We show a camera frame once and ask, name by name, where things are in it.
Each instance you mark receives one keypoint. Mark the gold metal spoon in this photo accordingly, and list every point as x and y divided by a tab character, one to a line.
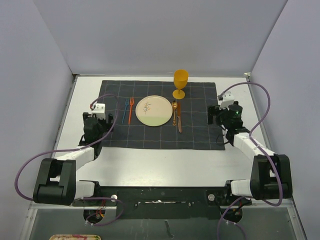
174	105

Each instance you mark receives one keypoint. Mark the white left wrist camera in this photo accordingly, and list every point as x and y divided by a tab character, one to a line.
98	111

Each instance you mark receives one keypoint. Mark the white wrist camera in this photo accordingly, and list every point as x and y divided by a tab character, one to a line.
98	111
227	99

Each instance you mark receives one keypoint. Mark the beige plate with plant motif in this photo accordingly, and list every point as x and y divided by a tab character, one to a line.
153	111

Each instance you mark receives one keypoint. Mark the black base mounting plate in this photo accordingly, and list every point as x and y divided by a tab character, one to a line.
162	202

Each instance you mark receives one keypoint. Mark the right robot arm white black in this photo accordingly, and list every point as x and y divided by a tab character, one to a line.
270	177

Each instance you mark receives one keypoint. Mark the blue plastic fork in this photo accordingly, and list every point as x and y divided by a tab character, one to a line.
126	104

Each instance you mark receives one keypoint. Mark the floral tray edge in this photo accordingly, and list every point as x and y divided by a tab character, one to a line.
75	237

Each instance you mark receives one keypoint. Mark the orange plastic cup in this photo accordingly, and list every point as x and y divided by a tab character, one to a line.
180	80

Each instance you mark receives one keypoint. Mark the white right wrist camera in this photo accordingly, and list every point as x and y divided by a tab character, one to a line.
227	99

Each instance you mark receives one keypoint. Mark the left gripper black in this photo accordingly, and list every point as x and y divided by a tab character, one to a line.
106	125

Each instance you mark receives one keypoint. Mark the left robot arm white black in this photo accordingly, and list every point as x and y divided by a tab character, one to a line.
56	182

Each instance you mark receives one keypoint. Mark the dark grey checked cloth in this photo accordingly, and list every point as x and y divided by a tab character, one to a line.
196	134

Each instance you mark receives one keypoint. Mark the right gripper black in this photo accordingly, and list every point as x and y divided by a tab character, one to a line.
213	111

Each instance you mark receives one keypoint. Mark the orange plastic fork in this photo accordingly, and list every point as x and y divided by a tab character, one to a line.
131	104

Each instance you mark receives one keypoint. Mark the copper metal knife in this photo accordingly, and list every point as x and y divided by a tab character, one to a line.
179	117

